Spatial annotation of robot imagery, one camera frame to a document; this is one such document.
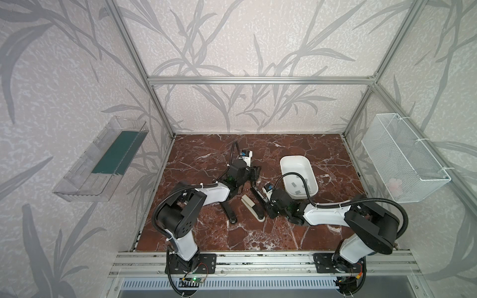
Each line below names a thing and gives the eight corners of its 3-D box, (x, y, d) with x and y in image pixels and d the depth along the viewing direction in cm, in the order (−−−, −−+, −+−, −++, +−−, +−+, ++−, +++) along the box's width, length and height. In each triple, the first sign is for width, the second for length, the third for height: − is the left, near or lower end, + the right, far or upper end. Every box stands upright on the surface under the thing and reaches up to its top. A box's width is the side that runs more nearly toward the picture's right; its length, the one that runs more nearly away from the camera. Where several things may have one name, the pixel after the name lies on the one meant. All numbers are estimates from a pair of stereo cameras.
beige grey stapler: (260, 224, 86) (260, 220, 83) (240, 200, 94) (240, 197, 90) (265, 219, 88) (266, 216, 84) (245, 197, 95) (245, 193, 92)
